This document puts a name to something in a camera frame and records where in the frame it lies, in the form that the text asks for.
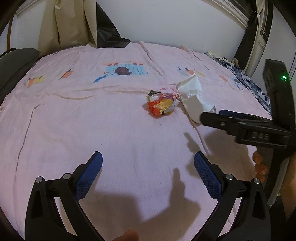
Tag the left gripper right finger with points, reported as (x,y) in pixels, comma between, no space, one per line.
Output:
(252,220)

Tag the white paper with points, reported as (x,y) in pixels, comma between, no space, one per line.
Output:
(192,99)

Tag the dark grey pillow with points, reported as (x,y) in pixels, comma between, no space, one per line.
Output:
(15,63)

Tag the person's left hand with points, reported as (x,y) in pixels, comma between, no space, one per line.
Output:
(129,235)

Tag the beige curtain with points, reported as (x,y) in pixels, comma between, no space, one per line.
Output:
(50,26)

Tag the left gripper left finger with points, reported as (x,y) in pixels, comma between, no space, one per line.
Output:
(43,220)

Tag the pink bed sheet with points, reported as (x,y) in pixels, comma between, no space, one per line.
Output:
(82,100)

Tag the orange yellow crumpled wrapper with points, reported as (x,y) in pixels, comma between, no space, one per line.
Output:
(163,101)

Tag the blue checked blanket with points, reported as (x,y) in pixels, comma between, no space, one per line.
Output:
(245,80)

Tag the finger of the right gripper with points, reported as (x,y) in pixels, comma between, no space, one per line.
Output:
(240,117)
(211,120)

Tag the person's right hand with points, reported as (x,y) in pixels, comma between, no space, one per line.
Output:
(260,169)

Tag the black bag on bed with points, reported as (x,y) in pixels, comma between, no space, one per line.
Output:
(107,34)

